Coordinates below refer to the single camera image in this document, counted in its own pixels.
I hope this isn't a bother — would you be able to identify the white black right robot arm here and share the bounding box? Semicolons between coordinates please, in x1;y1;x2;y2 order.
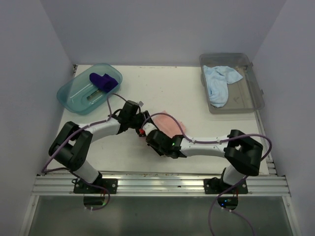
145;129;263;193

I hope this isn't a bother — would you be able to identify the teal plastic tub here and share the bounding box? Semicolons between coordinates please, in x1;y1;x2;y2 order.
57;63;123;115

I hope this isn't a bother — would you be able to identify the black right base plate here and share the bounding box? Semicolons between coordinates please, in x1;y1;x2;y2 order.
203;177;249;194

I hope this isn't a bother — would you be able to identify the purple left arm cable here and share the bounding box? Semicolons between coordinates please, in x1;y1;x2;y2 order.
41;93;128;211

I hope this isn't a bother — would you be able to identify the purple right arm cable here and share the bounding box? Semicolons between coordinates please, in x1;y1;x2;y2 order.
141;112;273;236

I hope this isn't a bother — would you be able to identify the dark purple towel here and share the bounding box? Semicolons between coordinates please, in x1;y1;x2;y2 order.
89;73;118;93

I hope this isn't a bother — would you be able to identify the clear grey plastic bin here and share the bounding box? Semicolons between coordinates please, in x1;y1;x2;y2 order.
199;53;264;114

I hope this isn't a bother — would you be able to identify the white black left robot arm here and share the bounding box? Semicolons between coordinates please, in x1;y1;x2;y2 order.
48;100;149;193

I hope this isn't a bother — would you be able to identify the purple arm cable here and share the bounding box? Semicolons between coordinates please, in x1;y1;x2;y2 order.
141;112;273;236
41;93;128;211

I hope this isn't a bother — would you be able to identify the pink towel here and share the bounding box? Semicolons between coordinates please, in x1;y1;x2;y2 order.
152;115;182;138

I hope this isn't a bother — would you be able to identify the light blue towel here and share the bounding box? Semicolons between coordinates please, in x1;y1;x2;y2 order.
202;65;243;108

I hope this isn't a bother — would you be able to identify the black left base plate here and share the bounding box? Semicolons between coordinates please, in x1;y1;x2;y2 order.
71;178;118;194

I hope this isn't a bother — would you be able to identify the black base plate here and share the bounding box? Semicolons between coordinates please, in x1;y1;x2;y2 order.
71;178;118;194
203;177;249;194

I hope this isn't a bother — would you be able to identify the aluminium mounting rail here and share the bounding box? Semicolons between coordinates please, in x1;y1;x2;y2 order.
31;173;290;197

